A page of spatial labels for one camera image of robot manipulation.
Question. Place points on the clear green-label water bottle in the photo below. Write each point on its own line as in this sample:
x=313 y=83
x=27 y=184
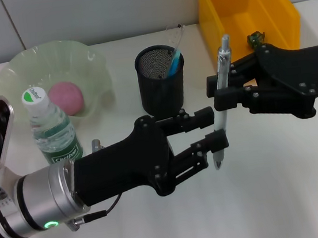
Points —
x=53 y=132

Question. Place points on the dark green plastic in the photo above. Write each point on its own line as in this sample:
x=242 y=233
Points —
x=253 y=39

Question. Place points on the silver left wrist connector post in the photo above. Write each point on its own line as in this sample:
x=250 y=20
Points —
x=96 y=145

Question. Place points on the blue scissors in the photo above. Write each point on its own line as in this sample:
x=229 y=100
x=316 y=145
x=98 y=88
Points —
x=174 y=65

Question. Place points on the transparent plastic ruler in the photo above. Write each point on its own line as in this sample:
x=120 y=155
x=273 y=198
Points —
x=179 y=39

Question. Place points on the silver ballpoint pen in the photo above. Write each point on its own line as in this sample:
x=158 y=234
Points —
x=223 y=67

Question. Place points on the pink peach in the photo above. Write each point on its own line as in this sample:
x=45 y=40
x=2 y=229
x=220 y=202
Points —
x=68 y=99

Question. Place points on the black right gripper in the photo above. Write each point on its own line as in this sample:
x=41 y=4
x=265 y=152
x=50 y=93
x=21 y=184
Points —
x=301 y=72

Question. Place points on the pale green glass fruit plate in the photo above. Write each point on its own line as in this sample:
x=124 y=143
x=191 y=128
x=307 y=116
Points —
x=82 y=64

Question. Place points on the black mesh pen holder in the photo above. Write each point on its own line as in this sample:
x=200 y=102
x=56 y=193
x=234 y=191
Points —
x=162 y=95

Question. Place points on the yellow plastic bin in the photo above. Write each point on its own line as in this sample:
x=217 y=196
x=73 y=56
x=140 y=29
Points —
x=217 y=30

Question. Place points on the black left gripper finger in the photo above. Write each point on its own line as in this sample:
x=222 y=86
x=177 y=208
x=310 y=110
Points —
x=217 y=141

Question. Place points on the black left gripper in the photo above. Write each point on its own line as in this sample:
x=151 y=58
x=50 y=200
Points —
x=124 y=166

